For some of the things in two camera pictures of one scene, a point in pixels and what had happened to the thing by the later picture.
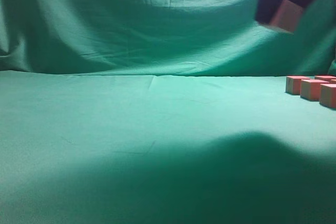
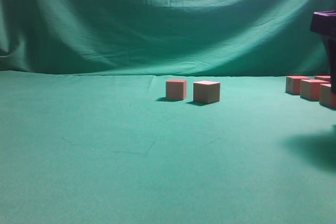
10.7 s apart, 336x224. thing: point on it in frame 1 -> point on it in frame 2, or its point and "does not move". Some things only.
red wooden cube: (310, 88) does not move
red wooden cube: (293, 84) does not move
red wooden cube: (327, 95) does not move
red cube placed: (286, 16) -> (206, 92)
